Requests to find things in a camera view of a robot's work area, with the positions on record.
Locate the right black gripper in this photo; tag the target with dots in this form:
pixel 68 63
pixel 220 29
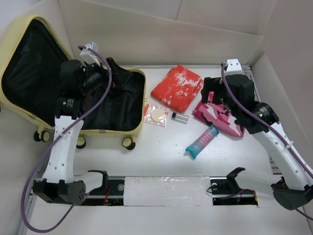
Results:
pixel 212 84

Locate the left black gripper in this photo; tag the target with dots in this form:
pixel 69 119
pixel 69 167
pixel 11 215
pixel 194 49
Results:
pixel 120 75

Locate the pink camouflage cloth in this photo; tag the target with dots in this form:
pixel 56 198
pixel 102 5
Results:
pixel 220 117

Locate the red white patterned cloth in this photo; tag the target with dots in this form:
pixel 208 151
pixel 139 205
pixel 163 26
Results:
pixel 178 89

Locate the small clear black-capped bottle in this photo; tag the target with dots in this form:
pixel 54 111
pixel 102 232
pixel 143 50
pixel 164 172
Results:
pixel 180 118

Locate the pink blue tube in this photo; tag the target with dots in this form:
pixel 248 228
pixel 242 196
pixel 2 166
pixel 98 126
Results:
pixel 202 141

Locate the packaged round cosmetic puff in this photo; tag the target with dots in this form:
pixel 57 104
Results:
pixel 156 115

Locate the yellow hard-shell suitcase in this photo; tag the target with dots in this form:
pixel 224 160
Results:
pixel 31 55

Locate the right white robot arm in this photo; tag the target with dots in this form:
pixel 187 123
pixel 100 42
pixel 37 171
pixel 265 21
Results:
pixel 236 93

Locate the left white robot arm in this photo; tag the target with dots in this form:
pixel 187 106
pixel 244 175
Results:
pixel 58 185

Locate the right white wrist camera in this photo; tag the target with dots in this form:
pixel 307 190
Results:
pixel 233 67

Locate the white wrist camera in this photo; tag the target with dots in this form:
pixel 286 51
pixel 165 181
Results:
pixel 87 53
pixel 233 67

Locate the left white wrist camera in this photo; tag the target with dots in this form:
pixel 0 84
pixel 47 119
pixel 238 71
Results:
pixel 87 53

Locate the metal base rail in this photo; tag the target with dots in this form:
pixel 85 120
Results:
pixel 170 192

